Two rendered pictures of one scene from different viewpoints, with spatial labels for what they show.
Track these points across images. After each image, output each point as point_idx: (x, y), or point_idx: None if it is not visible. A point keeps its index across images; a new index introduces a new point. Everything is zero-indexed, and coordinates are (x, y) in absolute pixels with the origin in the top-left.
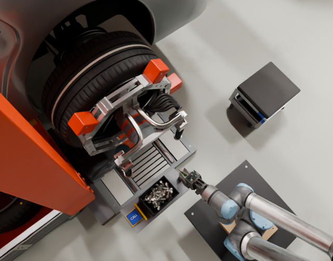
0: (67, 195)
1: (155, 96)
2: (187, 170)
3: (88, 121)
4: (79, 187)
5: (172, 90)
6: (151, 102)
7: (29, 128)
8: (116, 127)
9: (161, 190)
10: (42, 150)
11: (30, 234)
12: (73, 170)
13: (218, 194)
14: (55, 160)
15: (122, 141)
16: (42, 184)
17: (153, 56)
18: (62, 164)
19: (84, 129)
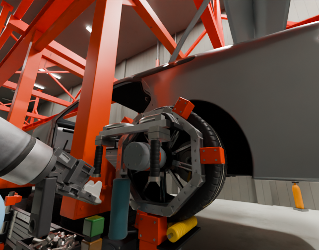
0: (79, 138)
1: (202, 187)
2: (96, 182)
3: (128, 119)
4: (84, 138)
5: (203, 153)
6: (197, 198)
7: (105, 67)
8: (153, 200)
9: (65, 239)
10: (96, 62)
11: (51, 226)
12: (103, 186)
13: (22, 130)
14: (95, 77)
15: (139, 202)
16: (85, 94)
17: (199, 116)
18: (95, 95)
19: (123, 121)
